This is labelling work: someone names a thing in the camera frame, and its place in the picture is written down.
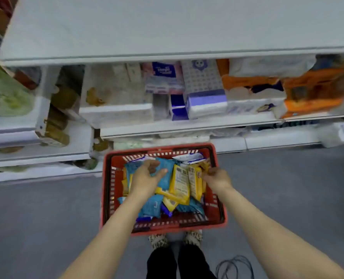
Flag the row of yellow oil bottles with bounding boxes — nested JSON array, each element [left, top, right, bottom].
[[44, 84, 82, 148]]

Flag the white bag blue print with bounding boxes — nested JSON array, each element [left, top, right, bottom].
[[317, 120, 344, 148]]

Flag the person's left forearm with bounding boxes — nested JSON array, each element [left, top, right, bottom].
[[60, 190, 156, 279]]

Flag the orange white paper roll pack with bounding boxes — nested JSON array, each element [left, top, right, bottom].
[[217, 59, 287, 114]]

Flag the large white paper roll pack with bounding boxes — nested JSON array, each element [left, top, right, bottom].
[[79, 63, 154, 129]]

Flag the dark printed pack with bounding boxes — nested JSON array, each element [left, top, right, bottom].
[[252, 120, 321, 132]]

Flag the pink tissue pack blue label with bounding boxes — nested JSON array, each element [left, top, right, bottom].
[[141, 61, 185, 95]]

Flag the red plastic shopping basket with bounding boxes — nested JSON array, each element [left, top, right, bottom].
[[100, 143, 228, 236]]

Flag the person's right hand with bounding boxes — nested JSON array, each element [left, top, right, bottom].
[[202, 167, 234, 197]]

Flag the black trousers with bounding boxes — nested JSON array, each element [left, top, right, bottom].
[[146, 244, 218, 279]]

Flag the leopard print shoe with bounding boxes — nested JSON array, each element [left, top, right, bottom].
[[184, 230, 203, 247], [148, 234, 169, 249]]

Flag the white wrapped paper pack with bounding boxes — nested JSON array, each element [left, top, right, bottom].
[[229, 54, 317, 78]]

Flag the black floor cable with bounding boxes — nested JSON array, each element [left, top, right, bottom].
[[215, 255, 255, 279]]

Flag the pile of wipe packets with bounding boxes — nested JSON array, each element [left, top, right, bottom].
[[118, 152, 212, 223]]

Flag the purple and white tissue pack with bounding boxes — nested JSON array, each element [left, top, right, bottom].
[[186, 93, 228, 119]]

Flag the white purple dotted tissue pack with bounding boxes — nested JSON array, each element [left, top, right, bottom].
[[180, 59, 226, 96]]

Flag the person's right forearm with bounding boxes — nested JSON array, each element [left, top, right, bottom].
[[217, 186, 344, 279]]

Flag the person's left hand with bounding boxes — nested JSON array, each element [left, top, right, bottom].
[[130, 159, 169, 200]]

